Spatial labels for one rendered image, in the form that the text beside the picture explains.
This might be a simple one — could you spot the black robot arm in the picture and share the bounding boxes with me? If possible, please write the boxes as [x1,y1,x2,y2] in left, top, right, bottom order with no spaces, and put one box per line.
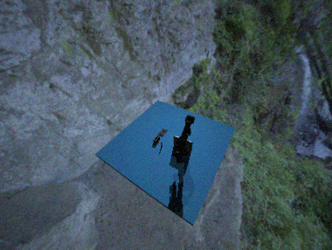
[173,115,196,158]

